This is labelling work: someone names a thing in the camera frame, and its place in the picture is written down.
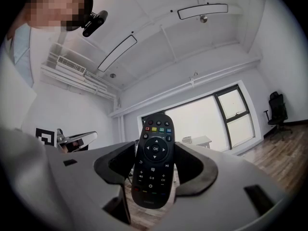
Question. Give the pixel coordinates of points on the person's head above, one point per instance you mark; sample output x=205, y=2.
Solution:
x=55, y=6

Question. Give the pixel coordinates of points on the black office chair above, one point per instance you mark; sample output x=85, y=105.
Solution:
x=278, y=114

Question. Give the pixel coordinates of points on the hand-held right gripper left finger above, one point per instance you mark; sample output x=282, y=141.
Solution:
x=72, y=177

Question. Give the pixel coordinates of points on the large window pane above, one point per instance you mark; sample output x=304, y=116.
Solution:
x=197, y=119

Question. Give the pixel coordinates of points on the white pipe bracket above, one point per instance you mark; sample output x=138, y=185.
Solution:
x=193, y=79

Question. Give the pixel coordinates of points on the black remote control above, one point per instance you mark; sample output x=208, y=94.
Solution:
x=154, y=167

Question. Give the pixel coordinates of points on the white ceiling pipe bundle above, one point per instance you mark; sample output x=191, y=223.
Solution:
x=79, y=82

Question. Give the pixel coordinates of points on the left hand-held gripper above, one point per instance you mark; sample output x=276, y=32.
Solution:
x=45, y=136

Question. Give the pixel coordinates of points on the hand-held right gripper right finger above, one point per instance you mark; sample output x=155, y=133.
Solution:
x=228, y=177

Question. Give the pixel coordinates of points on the white box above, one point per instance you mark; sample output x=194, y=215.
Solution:
x=187, y=139

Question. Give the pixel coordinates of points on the long ceiling light panel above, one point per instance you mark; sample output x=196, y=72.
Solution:
x=118, y=53
x=203, y=11

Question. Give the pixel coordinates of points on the black framed window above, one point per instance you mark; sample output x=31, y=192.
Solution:
x=237, y=119

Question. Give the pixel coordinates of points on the white air vent grille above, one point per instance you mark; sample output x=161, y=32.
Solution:
x=71, y=65

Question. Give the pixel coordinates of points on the black head-worn camera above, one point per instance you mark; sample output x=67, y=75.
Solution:
x=95, y=23

